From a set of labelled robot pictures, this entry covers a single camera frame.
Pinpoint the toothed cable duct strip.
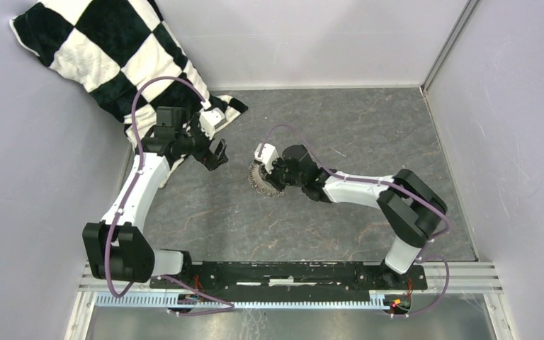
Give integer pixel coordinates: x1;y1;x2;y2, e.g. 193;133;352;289
95;292;393;311

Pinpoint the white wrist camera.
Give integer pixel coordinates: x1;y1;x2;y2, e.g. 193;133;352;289
254;143;279;174
199;108;227;140

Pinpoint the aluminium frame rail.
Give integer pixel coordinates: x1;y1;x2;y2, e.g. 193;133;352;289
78;262;503;296

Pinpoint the keyring loop with red tag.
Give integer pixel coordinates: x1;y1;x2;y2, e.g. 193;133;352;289
247;161;284;197

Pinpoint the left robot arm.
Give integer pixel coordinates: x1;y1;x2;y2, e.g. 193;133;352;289
82;107;231;289

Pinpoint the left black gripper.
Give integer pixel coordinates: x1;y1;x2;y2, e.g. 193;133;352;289
176;114;229;171

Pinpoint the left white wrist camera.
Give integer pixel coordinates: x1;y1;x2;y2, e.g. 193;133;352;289
199;108;227;140

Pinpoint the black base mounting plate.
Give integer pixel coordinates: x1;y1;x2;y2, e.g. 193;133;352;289
177;261;428;302

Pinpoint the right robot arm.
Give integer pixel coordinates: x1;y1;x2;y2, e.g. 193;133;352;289
247;144;448;289

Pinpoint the black white checkered cloth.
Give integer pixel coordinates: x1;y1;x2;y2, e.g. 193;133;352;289
9;0;249;189

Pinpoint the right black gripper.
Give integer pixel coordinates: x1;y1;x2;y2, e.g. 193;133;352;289
261;157;305;193

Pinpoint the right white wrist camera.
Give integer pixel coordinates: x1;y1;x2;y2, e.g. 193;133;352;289
254;143;279;174

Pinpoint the corner aluminium profile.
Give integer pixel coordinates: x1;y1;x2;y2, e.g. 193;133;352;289
420;0;482;95

